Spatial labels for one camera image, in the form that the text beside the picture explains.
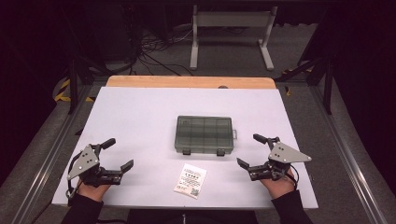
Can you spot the translucent grey compartment box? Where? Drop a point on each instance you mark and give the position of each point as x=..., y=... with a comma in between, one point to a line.
x=204, y=134

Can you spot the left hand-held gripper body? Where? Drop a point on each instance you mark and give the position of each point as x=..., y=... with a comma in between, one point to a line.
x=85, y=161

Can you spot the white printed packet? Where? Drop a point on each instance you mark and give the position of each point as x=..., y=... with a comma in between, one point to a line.
x=190, y=180

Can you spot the person's left hand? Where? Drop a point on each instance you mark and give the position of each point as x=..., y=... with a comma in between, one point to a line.
x=92, y=191

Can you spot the aluminium rail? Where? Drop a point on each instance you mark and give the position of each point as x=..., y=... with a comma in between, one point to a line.
x=348, y=161
x=46, y=161

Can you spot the person's black clothed torso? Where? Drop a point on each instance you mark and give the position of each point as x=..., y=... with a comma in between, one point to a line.
x=193, y=217

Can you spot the white table board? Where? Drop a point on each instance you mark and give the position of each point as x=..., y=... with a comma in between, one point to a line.
x=149, y=118

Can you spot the person's right hand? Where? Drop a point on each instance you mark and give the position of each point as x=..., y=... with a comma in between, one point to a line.
x=278, y=186

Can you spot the white metal stand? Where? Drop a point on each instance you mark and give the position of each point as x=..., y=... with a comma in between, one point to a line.
x=232, y=19

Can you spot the black metal stand frame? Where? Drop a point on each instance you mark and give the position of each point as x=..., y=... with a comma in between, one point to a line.
x=327, y=81
x=74, y=84

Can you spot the yellow black hazard tape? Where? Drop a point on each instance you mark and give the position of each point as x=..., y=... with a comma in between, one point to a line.
x=62, y=91
x=288, y=91

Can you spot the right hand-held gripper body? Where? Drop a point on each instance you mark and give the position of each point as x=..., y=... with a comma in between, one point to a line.
x=280, y=158

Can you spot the wooden table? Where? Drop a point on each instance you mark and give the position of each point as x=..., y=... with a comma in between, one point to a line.
x=186, y=82

